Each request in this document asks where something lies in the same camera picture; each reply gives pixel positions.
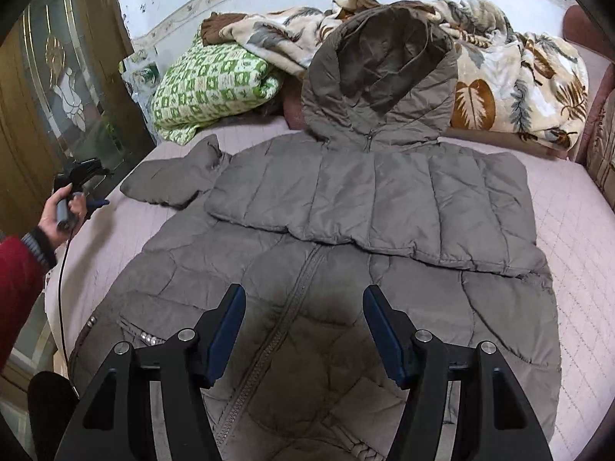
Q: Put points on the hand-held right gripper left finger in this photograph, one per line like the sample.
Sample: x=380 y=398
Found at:
x=228 y=331

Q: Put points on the wooden door with stained glass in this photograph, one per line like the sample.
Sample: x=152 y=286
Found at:
x=62 y=81

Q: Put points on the green checked pillow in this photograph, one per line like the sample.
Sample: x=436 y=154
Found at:
x=211 y=86

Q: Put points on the person's left forearm red sleeve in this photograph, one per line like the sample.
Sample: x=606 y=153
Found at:
x=17 y=288

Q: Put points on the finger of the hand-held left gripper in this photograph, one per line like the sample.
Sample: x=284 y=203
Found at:
x=101 y=202
x=103 y=171

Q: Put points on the person's left hand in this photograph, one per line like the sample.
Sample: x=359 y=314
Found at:
x=50 y=218

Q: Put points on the striped floral cushion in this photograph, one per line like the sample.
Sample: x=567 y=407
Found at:
x=603 y=149

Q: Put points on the reddish bolster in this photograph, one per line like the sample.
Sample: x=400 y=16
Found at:
x=294 y=105

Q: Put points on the floral patterned plastic sheet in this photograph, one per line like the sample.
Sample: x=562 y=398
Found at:
x=139 y=81

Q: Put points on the dark rounded object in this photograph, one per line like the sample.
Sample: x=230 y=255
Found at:
x=50 y=408

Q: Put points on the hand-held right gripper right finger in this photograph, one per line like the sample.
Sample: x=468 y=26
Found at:
x=384 y=336

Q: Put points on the leaf print blanket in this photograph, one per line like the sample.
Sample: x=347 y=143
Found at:
x=504 y=81

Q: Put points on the brown cloth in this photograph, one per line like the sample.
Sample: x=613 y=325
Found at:
x=221 y=26

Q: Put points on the grey-brown hooded puffer jacket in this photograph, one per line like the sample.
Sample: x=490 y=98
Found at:
x=336 y=192

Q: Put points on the pink quilted bed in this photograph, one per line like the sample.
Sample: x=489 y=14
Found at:
x=576 y=230

